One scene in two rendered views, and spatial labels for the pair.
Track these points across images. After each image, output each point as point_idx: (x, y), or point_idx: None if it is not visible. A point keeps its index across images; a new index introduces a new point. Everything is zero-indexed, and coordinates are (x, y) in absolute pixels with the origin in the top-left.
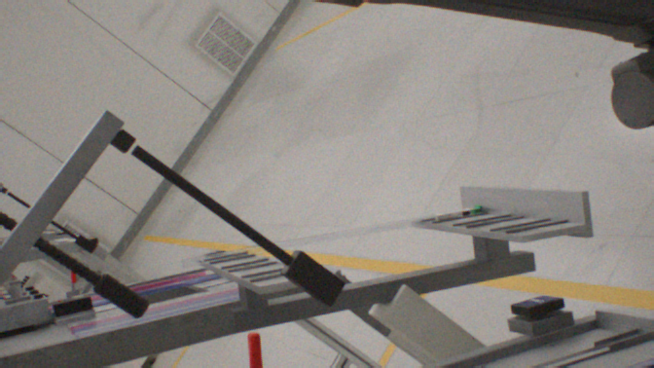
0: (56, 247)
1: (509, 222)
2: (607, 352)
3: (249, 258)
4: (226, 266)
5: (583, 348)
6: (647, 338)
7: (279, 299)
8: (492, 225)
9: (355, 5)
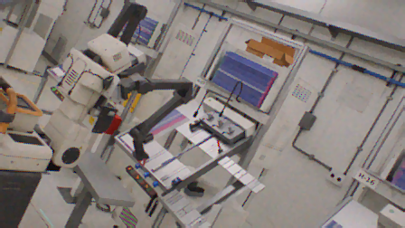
0: (225, 105)
1: (178, 208)
2: (167, 175)
3: (246, 183)
4: (246, 172)
5: (171, 178)
6: (160, 179)
7: (237, 185)
8: (183, 205)
9: (185, 104)
